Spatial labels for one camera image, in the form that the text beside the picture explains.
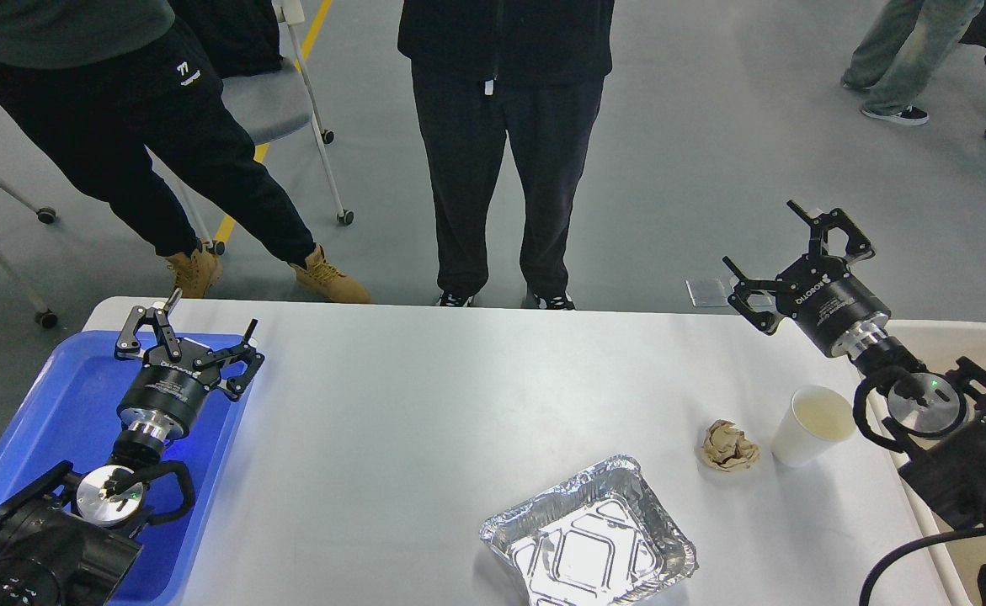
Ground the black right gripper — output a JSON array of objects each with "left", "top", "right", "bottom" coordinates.
[{"left": 722, "top": 199, "right": 893, "bottom": 359}]

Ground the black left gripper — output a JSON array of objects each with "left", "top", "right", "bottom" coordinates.
[{"left": 115, "top": 290, "right": 265, "bottom": 441}]

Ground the white paper cup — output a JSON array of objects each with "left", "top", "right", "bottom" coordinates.
[{"left": 770, "top": 385, "right": 857, "bottom": 467}]

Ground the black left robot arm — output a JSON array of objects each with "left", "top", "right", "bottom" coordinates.
[{"left": 0, "top": 292, "right": 264, "bottom": 605}]

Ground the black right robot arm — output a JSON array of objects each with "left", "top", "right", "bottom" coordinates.
[{"left": 725, "top": 202, "right": 986, "bottom": 605}]

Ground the right metal floor plate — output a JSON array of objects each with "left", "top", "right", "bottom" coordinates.
[{"left": 747, "top": 293, "right": 775, "bottom": 308}]

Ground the metal floor plate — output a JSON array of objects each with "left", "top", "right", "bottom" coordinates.
[
  {"left": 685, "top": 279, "right": 730, "bottom": 308},
  {"left": 747, "top": 293, "right": 775, "bottom": 308}
]

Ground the left metal floor plate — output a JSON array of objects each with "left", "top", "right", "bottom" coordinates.
[{"left": 685, "top": 279, "right": 730, "bottom": 308}]

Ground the blue plastic tray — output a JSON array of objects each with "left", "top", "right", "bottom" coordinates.
[{"left": 0, "top": 331, "right": 246, "bottom": 605}]

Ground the crumpled brown paper ball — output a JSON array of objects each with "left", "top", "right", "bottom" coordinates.
[{"left": 700, "top": 419, "right": 759, "bottom": 473}]

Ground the person in grey jeans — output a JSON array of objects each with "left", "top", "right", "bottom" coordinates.
[{"left": 840, "top": 1, "right": 984, "bottom": 126}]

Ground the grey folding chair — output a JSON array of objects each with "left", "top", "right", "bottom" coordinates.
[{"left": 170, "top": 1, "right": 354, "bottom": 226}]

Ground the person in tan boots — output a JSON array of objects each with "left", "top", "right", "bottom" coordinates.
[{"left": 0, "top": 1, "right": 370, "bottom": 304}]

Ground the beige plastic bin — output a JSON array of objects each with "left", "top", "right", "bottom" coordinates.
[{"left": 851, "top": 321, "right": 986, "bottom": 605}]

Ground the aluminium foil tray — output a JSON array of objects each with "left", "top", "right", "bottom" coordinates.
[{"left": 478, "top": 454, "right": 698, "bottom": 605}]

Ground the person in black clothes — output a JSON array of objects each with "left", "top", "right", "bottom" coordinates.
[{"left": 397, "top": 1, "right": 615, "bottom": 311}]

